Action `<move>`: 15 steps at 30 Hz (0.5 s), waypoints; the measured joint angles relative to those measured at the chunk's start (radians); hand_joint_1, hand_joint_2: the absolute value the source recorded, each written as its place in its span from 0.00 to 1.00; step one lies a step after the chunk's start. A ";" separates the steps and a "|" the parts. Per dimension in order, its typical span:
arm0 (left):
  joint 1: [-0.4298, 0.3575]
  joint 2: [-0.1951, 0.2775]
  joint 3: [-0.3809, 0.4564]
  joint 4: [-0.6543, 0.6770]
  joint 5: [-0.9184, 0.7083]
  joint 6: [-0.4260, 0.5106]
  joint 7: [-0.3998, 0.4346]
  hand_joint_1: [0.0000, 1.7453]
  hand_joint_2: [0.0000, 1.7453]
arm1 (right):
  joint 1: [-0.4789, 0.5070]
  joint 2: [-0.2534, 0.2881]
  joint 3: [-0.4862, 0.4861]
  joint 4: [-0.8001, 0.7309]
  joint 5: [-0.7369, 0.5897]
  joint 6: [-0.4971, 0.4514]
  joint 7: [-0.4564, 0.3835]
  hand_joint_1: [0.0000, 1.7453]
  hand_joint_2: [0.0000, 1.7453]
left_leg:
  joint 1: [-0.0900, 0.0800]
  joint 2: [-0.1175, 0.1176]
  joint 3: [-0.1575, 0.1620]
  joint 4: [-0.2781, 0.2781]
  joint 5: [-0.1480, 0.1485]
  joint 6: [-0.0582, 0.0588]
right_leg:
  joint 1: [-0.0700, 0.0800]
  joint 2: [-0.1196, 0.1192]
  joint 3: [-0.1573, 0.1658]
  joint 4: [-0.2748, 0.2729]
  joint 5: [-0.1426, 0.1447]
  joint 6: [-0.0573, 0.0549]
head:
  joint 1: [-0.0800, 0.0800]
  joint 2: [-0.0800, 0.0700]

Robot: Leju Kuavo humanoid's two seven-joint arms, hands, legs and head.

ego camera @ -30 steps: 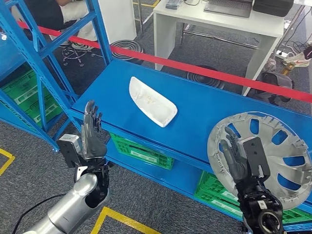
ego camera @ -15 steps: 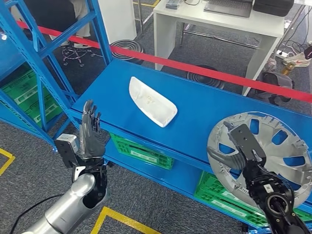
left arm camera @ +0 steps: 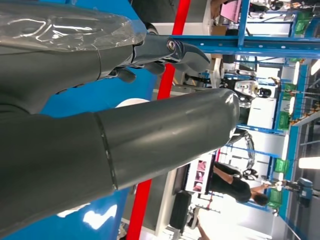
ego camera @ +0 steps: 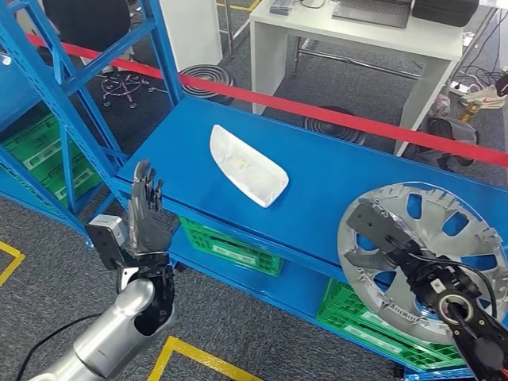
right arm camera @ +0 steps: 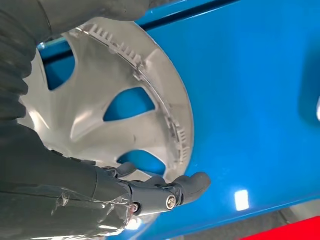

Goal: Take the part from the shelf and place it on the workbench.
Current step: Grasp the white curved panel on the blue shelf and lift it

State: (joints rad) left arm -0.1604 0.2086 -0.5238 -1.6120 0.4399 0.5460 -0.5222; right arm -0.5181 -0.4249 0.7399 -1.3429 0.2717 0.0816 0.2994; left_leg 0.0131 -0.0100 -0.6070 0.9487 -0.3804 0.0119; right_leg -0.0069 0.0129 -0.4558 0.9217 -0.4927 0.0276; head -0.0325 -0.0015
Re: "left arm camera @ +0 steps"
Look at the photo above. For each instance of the blue metal shelf rack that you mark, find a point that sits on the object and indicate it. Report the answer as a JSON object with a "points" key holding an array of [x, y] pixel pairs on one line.
{"points": [[100, 96], [260, 129]]}

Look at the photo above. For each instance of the white photo display board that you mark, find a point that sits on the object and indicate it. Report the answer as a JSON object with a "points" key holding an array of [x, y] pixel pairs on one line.
{"points": [[200, 175]]}

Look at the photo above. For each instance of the pink box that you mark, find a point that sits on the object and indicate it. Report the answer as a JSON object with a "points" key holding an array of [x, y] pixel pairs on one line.
{"points": [[231, 10]]}

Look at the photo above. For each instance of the blue lift machine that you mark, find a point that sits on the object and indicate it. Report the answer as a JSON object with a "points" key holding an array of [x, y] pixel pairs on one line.
{"points": [[305, 192]]}

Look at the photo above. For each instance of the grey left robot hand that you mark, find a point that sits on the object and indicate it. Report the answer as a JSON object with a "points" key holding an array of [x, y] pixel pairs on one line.
{"points": [[149, 139]]}

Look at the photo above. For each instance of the person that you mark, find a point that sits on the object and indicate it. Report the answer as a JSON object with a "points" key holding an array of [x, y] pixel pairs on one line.
{"points": [[204, 233], [237, 188]]}

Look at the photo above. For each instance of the green plastic crate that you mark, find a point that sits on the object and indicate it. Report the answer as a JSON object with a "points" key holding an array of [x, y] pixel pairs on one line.
{"points": [[281, 165], [275, 198], [284, 120]]}

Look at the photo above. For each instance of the white humanoid robot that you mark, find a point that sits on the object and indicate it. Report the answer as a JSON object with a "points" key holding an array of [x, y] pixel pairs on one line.
{"points": [[246, 88]]}

